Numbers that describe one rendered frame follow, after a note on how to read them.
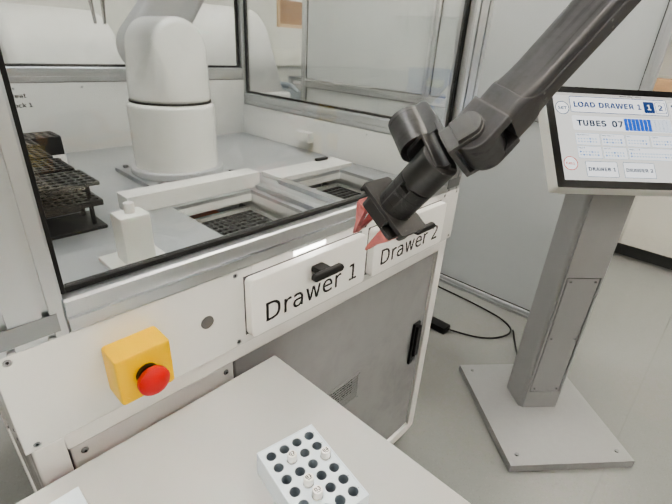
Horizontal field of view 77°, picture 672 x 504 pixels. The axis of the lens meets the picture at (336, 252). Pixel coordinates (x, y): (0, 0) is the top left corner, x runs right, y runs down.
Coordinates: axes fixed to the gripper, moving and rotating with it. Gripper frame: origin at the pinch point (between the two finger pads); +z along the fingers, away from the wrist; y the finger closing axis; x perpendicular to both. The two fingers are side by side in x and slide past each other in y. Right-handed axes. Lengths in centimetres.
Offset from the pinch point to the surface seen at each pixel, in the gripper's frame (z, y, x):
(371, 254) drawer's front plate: 13.7, 0.4, -14.1
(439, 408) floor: 84, -50, -72
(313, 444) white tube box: 7.6, -21.6, 23.2
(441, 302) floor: 108, -18, -142
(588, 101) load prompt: -19, 7, -90
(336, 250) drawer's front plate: 9.7, 2.8, -2.3
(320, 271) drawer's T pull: 8.8, 0.0, 4.6
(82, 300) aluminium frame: 6.0, 7.6, 40.2
